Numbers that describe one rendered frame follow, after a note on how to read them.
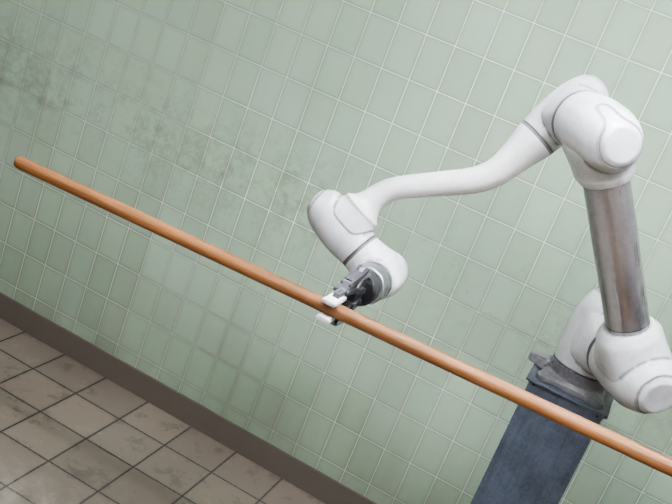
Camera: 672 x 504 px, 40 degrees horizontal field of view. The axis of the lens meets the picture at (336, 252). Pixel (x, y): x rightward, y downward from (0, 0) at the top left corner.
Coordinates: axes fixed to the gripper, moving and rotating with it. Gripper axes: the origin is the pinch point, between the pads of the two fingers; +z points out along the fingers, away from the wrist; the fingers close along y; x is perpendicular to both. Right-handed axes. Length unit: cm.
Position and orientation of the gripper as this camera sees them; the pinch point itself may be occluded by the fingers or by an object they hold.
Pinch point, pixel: (331, 307)
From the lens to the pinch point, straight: 187.2
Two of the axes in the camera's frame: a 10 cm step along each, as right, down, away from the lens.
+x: -8.7, -4.2, 2.6
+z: -3.6, 1.8, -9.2
